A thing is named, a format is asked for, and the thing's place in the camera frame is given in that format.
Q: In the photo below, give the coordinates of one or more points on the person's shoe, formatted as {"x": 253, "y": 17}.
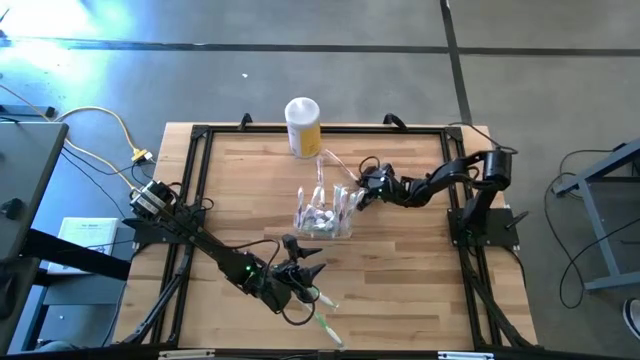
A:
{"x": 632, "y": 315}

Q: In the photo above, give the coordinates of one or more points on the grey desk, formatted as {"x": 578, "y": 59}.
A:
{"x": 30, "y": 165}

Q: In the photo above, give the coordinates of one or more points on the white canister with yellow label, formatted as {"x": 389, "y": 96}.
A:
{"x": 302, "y": 125}

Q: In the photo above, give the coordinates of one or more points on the pink toothbrush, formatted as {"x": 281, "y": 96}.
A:
{"x": 346, "y": 200}

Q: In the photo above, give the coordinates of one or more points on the silver aluminium extrusion post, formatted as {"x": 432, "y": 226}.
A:
{"x": 187, "y": 354}
{"x": 465, "y": 356}

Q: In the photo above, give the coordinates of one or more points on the clear acrylic organizer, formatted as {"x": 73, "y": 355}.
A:
{"x": 345, "y": 231}

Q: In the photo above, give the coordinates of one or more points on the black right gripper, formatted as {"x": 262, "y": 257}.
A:
{"x": 381, "y": 181}

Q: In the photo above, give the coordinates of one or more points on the white booklet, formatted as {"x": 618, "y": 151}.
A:
{"x": 90, "y": 235}

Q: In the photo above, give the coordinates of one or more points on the blue metal cart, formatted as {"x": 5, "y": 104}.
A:
{"x": 592, "y": 220}

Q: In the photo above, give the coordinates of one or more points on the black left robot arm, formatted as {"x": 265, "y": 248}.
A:
{"x": 210, "y": 245}

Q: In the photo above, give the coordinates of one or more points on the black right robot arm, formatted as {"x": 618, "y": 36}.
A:
{"x": 450, "y": 175}

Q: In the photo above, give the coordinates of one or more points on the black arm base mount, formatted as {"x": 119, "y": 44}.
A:
{"x": 495, "y": 227}
{"x": 150, "y": 232}

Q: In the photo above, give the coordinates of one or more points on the black diagonal support beam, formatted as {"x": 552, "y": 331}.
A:
{"x": 75, "y": 255}

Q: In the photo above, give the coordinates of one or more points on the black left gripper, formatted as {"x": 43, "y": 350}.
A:
{"x": 272, "y": 290}

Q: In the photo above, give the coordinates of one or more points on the toothbrushes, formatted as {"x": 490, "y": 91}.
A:
{"x": 338, "y": 200}

